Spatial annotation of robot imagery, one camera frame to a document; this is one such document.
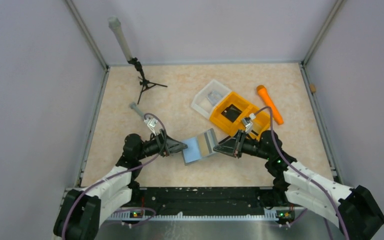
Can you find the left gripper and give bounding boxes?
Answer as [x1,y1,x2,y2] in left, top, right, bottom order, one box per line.
[136,129,188,161]

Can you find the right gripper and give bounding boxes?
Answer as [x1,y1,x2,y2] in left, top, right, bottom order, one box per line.
[214,129,271,160]

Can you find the orange card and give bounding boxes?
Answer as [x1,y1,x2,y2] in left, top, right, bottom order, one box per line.
[196,128,218,158]

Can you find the grey leather card holder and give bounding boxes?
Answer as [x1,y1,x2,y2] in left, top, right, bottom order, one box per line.
[181,128,218,166]

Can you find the black card from holder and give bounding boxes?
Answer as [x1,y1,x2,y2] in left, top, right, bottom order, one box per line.
[221,104,242,123]

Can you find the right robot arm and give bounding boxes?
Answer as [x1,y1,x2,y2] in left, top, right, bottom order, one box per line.
[213,130,384,240]

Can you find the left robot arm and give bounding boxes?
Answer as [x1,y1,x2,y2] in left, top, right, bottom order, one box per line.
[53,129,188,240]

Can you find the yellow plastic bin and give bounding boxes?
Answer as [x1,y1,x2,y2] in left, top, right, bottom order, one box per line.
[209,91,271,139]

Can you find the white plastic bin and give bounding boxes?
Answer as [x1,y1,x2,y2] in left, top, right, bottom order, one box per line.
[191,79,232,120]

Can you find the grey plastic bolt tool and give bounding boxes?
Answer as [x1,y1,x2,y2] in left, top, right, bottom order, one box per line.
[129,102,145,119]

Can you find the black mini tripod with tube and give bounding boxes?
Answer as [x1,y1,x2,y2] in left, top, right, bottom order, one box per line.
[107,16,168,104]

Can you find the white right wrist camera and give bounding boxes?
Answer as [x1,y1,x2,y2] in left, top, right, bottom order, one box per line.
[241,113,256,134]

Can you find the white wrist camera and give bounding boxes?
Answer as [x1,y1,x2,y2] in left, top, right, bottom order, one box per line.
[144,117,159,136]
[241,113,256,134]

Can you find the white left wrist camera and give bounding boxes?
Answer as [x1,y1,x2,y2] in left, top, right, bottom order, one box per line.
[144,117,159,136]

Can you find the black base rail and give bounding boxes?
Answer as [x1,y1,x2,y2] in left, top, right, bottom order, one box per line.
[121,187,300,220]

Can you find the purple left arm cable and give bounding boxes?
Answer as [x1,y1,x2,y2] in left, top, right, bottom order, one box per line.
[61,113,167,240]

